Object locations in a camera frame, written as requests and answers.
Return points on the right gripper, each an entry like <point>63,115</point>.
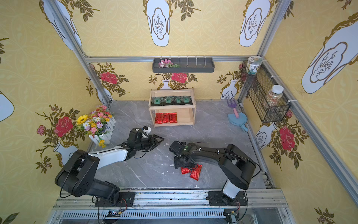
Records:
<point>181,157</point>

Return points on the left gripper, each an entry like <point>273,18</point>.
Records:
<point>151,140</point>

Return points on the red tea bag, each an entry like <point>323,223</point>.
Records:
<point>195,174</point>
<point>173,118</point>
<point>158,118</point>
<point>185,171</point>
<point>165,118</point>

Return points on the green tea bag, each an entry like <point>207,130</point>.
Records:
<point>168,100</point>
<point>187,100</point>
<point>156,101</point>
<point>178,100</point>

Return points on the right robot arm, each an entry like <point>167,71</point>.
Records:
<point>238,168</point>

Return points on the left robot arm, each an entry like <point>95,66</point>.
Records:
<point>77,177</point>

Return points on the wooden two-tier shelf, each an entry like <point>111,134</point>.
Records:
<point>185,113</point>

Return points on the flower bouquet in white planter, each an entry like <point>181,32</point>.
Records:
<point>98,125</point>

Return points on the small connector right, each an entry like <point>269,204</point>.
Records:
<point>230,217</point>

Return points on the pink flowers in tray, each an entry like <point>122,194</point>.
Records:
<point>167,63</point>

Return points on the purple pink toy rake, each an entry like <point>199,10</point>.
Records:
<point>233,104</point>

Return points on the small circuit board left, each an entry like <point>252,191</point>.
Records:
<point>114,214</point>

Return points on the glass jar of sprinkles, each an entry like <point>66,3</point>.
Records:
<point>273,96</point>

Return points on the patterned lidded jar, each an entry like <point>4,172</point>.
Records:
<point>254,64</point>

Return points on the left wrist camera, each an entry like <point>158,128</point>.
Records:
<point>147,129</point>

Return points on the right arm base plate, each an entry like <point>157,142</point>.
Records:
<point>218,198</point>

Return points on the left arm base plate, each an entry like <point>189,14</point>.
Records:
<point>121,199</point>

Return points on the grey wall tray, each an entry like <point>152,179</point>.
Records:
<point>186,65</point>

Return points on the black wire wall basket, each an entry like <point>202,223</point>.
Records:
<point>259,106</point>

